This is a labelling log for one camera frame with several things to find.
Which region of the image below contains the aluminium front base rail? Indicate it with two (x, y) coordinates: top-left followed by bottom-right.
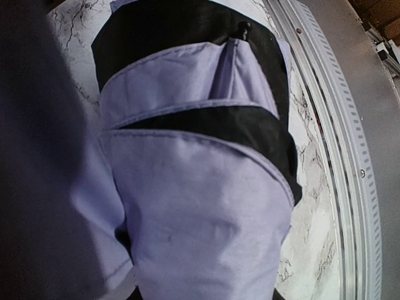
(265, 1), (399, 299)

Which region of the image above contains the lavender folding umbrella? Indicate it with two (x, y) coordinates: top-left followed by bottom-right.
(92, 1), (302, 299)

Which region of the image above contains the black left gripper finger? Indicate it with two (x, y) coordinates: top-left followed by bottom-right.
(1, 1), (109, 299)

